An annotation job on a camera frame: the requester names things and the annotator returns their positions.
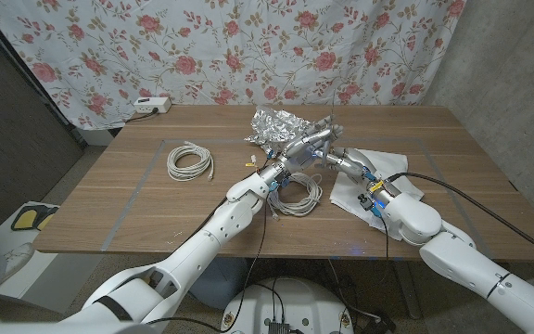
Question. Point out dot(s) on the floral print backdrop curtain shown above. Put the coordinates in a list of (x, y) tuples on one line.
[(248, 55)]

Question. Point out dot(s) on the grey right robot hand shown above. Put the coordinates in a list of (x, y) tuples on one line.
[(357, 164)]

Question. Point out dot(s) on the white floor board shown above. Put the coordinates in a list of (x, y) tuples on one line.
[(0, 234)]

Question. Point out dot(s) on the black adapter on floor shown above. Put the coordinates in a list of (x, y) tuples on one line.
[(380, 324)]

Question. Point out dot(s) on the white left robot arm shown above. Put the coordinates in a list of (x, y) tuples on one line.
[(211, 241)]

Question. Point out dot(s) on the white power strip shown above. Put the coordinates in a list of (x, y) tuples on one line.
[(153, 105)]

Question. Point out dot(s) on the white towel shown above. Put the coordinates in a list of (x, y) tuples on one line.
[(346, 192)]

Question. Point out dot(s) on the grey table leg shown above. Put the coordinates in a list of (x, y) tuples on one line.
[(408, 292)]

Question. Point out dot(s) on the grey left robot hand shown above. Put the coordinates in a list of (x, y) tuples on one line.
[(301, 150)]

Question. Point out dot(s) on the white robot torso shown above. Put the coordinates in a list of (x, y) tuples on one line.
[(295, 301)]

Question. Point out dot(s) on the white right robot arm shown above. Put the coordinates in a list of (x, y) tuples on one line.
[(461, 264)]

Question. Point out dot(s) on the blue grey stool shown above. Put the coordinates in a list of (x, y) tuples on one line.
[(216, 283)]

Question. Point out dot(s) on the aluminum foil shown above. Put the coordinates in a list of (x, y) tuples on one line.
[(274, 127)]

